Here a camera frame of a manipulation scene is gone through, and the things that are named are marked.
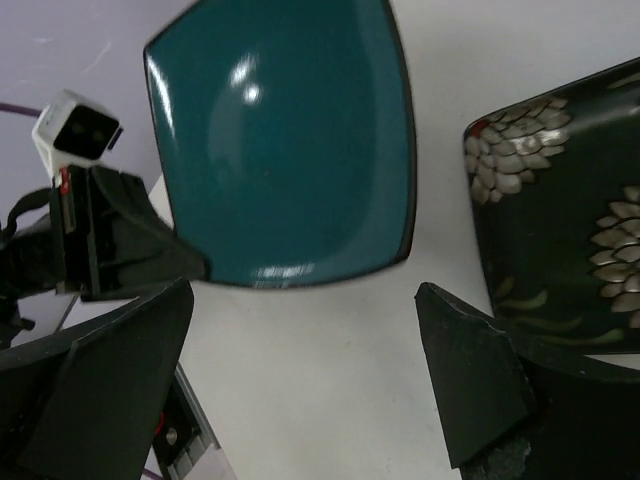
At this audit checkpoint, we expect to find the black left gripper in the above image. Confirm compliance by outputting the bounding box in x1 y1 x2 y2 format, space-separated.
1 166 210 479

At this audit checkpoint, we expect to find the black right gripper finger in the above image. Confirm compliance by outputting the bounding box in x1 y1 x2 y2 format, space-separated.
415 282 639 479

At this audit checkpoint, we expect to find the aluminium rail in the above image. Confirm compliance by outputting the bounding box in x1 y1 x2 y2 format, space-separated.
152 364 237 480

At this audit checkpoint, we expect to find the teal square plate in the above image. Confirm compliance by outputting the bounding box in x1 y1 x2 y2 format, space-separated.
143 1 417 289

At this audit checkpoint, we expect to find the dark floral square plate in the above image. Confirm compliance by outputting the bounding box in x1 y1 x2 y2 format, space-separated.
462 59 639 354

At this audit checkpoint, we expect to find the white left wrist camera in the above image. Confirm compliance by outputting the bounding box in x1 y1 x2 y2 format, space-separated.
31 90 123 187

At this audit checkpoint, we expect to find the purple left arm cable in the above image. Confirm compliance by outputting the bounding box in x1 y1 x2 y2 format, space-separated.
0 102 46 119

